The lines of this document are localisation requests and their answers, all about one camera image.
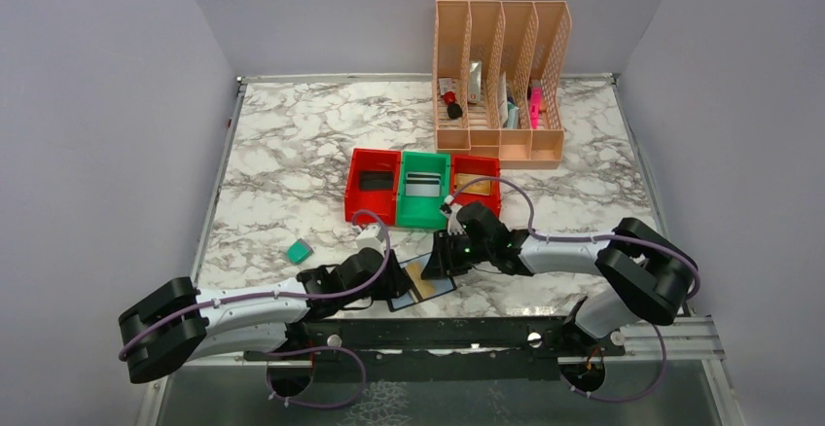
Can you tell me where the black leather card holder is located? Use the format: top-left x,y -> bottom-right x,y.
387,254 -> 457,312

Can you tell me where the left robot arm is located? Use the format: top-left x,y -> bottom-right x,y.
118,248 -> 413,384

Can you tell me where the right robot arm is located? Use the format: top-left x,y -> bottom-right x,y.
421,201 -> 700,343

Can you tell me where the gold card in bin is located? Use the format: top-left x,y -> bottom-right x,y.
454,173 -> 492,196

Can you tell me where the silver striped card in bin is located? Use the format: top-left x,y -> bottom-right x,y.
404,171 -> 442,197

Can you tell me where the black card in bin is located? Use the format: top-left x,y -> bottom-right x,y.
358,170 -> 395,192

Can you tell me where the green plastic bin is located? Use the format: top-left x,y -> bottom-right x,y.
395,151 -> 450,230

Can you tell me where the small green eraser block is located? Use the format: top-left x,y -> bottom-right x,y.
286,238 -> 314,265

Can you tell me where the right red plastic bin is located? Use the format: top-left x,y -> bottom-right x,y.
449,155 -> 503,218

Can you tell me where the red plastic bin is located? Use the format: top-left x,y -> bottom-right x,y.
449,155 -> 503,218
343,148 -> 402,226

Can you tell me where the left red plastic bin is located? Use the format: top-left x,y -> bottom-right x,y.
343,148 -> 402,226

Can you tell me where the light blue glue stick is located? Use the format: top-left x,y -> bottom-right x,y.
505,102 -> 520,129

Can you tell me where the black round cap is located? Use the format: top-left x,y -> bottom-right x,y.
447,102 -> 463,120

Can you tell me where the pink highlighter pen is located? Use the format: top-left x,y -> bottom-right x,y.
528,86 -> 543,129

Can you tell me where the grey white tube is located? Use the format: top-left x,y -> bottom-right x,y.
467,60 -> 483,104

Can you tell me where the peach plastic file organizer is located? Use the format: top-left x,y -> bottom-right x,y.
432,0 -> 572,169

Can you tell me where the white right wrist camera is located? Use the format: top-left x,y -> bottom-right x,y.
440,203 -> 466,235

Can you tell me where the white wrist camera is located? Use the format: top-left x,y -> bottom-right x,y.
355,223 -> 385,253
440,203 -> 466,235

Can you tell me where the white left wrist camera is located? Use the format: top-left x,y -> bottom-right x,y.
355,223 -> 385,253

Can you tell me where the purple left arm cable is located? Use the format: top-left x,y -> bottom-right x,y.
118,209 -> 392,363

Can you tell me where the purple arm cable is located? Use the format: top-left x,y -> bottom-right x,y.
441,176 -> 701,405
118,209 -> 392,363

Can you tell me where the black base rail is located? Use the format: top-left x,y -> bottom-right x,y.
243,316 -> 626,386

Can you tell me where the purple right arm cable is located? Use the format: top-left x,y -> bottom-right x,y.
441,176 -> 701,405

